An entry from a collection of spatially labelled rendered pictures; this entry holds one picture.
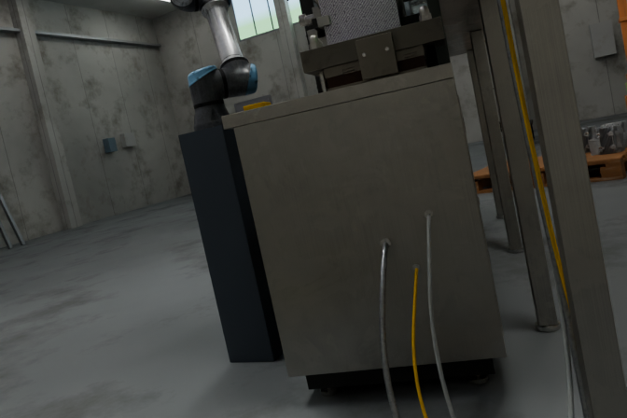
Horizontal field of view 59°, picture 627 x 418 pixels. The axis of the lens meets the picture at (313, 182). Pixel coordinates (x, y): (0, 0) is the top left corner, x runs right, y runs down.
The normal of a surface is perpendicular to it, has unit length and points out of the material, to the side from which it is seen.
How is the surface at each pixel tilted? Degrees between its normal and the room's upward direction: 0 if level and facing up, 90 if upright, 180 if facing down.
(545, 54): 90
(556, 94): 90
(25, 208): 90
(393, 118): 90
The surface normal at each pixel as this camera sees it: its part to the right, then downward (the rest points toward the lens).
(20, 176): 0.89, -0.16
